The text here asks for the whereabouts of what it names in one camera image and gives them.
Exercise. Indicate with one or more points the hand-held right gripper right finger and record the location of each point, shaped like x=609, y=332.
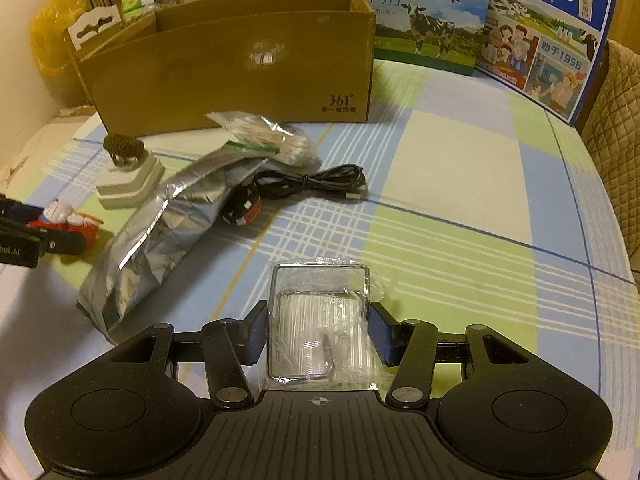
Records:
x=382, y=335

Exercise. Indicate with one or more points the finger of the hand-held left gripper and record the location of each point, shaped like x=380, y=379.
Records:
x=12, y=210
x=60, y=245

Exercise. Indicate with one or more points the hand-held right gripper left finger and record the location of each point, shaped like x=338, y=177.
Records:
x=257, y=332

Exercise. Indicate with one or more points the red and white toy figure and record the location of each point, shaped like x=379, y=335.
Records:
x=62, y=217

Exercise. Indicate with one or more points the clear plastic toothpick box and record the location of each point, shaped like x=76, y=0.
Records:
x=320, y=320

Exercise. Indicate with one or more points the tree figurine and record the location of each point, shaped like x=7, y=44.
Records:
x=125, y=185

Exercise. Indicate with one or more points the silver foil bag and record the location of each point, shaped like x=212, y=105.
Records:
x=160, y=240

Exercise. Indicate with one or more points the black toy car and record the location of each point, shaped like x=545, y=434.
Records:
x=242, y=205

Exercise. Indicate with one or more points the clear bag of cotton swabs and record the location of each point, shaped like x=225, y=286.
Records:
x=270, y=135

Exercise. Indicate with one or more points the brown cardboard box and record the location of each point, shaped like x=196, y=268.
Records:
x=225, y=75

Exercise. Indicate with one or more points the beige printed cloth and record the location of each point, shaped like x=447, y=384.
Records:
x=30, y=150

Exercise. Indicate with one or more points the yellow plastic bag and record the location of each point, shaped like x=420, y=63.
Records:
x=55, y=30

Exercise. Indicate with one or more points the green tissue box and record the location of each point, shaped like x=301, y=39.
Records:
x=134, y=5

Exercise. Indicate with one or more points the beige quilted cushion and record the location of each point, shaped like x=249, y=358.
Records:
x=617, y=135

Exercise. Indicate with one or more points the light blue cow milk carton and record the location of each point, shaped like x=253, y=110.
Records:
x=430, y=30

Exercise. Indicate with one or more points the blue cartoon milk carton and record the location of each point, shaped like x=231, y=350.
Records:
x=550, y=50

